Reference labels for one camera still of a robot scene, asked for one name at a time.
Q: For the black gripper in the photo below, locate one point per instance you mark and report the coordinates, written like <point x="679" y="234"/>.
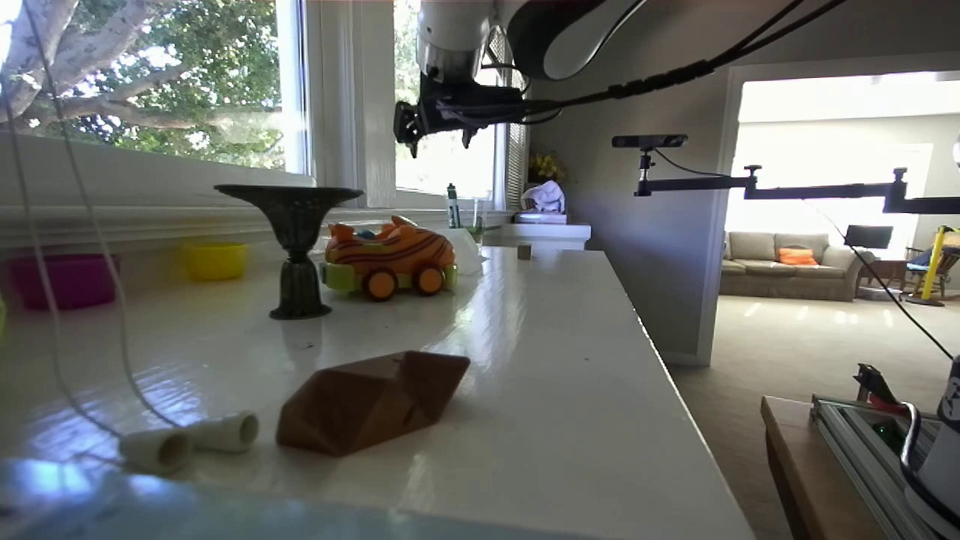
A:
<point x="475" y="102"/>

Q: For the small brown wedge block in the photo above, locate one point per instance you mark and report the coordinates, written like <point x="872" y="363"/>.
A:
<point x="522" y="253"/>

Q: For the magenta bowl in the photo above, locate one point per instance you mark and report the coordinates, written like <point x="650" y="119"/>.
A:
<point x="62" y="281"/>

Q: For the white crumpled bag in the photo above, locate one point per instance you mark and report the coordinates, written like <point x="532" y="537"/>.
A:
<point x="544" y="196"/>

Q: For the black monitor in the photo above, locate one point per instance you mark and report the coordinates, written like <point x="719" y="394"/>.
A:
<point x="868" y="234"/>

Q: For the black external camera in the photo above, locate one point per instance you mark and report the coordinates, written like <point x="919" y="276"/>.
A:
<point x="650" y="140"/>

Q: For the dark green marker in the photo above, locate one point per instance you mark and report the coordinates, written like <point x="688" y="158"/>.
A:
<point x="451" y="206"/>

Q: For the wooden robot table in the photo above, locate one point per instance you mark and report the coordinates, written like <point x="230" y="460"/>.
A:
<point x="800" y="469"/>

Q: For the beige sofa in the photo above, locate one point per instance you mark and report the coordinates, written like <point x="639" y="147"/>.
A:
<point x="790" y="270"/>

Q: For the yellow stand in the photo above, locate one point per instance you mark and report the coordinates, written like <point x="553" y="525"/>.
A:
<point x="937" y="261"/>

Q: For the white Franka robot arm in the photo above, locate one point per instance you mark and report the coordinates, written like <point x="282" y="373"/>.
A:
<point x="541" y="31"/>

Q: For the orange toy car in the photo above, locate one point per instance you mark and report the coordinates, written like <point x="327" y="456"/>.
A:
<point x="391" y="259"/>

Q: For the yellow flowers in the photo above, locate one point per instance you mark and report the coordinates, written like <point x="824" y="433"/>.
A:
<point x="544" y="165"/>

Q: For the dark goblet shaped stand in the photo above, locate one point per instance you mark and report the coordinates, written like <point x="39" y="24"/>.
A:
<point x="297" y="245"/>

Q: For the orange cushion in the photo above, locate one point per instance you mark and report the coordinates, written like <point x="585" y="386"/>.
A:
<point x="800" y="257"/>

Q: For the yellow bowl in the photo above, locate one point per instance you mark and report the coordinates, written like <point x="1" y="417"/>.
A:
<point x="210" y="259"/>

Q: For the red black clamp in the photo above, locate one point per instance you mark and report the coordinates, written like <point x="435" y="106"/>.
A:
<point x="878" y="386"/>

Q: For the clear plastic cup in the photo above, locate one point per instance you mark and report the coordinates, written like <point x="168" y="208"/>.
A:
<point x="469" y="241"/>

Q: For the white crumpled plastic sheet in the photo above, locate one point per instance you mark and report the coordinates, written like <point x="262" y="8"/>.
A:
<point x="469" y="268"/>

